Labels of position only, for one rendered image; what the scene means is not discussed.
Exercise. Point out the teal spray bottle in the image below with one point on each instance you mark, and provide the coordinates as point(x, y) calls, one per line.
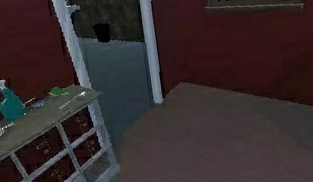
point(10, 104)

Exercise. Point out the green sponge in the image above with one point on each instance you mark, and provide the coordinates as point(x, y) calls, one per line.
point(58, 91)

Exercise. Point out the silver butter knife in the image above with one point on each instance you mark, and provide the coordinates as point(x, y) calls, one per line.
point(72, 100)

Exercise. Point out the white chest of drawers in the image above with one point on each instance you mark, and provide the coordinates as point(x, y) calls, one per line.
point(48, 153)

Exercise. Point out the black bin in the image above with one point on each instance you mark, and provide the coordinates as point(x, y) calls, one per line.
point(102, 32)

